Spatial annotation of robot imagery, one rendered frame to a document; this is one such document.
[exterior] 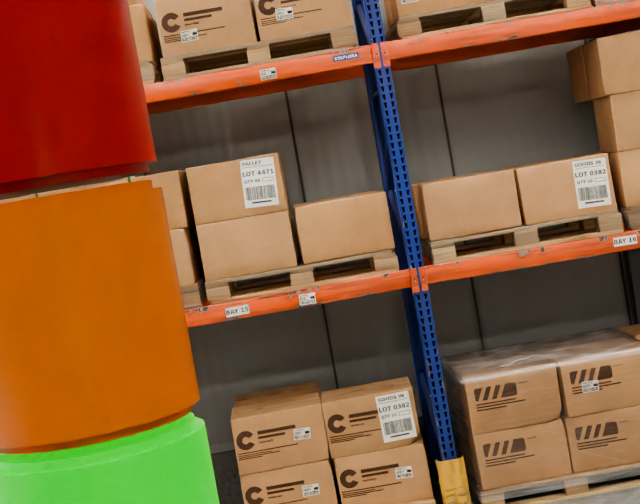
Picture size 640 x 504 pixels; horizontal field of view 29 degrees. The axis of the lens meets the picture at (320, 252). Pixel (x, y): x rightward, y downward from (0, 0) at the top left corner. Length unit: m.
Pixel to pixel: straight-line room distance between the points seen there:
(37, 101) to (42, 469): 0.08
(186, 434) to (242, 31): 7.58
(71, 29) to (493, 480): 7.82
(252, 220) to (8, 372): 7.54
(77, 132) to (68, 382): 0.05
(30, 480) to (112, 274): 0.05
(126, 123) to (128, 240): 0.03
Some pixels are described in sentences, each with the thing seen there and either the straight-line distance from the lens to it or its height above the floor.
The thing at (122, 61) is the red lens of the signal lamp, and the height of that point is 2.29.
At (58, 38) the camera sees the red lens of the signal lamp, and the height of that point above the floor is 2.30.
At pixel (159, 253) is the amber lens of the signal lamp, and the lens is 0.28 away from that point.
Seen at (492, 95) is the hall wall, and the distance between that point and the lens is 9.23.
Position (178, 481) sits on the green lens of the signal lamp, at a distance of 0.28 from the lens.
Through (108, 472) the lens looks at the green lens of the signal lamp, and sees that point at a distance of 0.27.
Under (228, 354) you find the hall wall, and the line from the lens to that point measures 9.19.
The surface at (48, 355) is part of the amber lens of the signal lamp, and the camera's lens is 0.27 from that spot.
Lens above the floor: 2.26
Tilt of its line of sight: 3 degrees down
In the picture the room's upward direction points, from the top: 10 degrees counter-clockwise
